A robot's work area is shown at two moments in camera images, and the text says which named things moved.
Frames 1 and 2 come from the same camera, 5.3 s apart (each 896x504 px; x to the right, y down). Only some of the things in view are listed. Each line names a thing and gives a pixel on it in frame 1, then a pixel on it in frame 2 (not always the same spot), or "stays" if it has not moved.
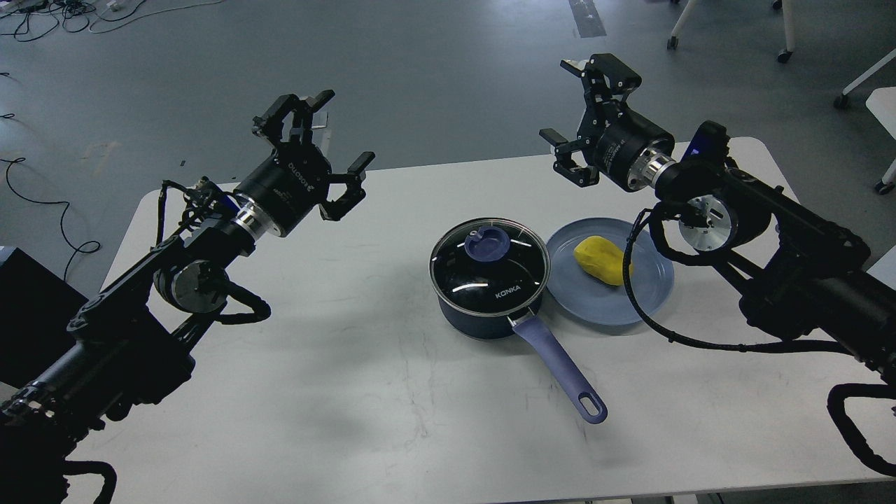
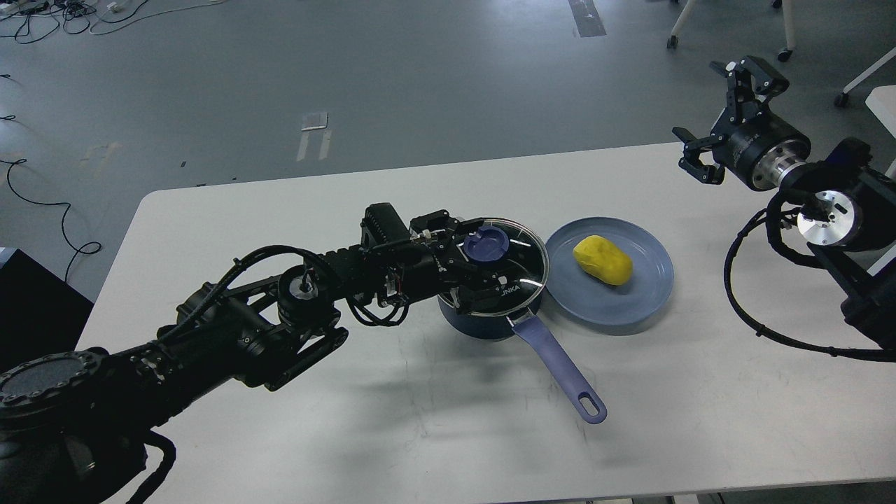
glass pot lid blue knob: [486, 243] stays
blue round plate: [582, 293] stays
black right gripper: [627, 148] → [750, 141]
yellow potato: [602, 258] stays
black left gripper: [278, 194] → [429, 267]
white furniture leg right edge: [881, 101] stays
